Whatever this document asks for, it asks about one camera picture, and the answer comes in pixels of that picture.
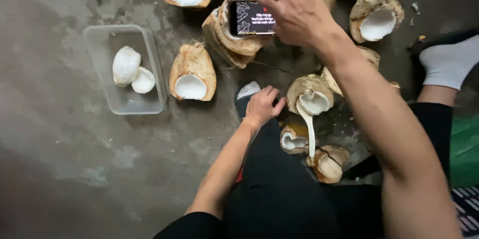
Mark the clear plastic container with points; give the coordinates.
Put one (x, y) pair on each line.
(123, 102)

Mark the brown coconut husk half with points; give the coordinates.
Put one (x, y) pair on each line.
(215, 40)
(370, 56)

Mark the white coconut meat strip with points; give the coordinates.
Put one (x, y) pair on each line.
(310, 130)

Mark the black white striped mat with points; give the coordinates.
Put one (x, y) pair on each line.
(467, 209)

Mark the large white coconut meat piece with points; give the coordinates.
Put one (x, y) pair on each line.
(126, 65)

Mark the person's right hand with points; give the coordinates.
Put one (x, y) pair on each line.
(299, 18)

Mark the person's left hand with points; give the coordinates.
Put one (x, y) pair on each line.
(262, 106)

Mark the person's black trousers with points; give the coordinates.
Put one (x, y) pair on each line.
(280, 201)

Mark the cracked coconut half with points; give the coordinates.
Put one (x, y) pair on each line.
(329, 164)

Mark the person's black sleeve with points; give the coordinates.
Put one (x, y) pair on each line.
(191, 227)

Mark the small white coconut meat piece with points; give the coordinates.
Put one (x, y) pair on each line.
(144, 81)

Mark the small coconut half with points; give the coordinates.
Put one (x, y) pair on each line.
(293, 140)

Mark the black and white sock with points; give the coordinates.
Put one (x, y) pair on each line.
(247, 93)

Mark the black smartphone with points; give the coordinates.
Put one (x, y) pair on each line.
(250, 18)

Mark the green plastic bag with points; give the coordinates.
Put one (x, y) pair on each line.
(466, 149)

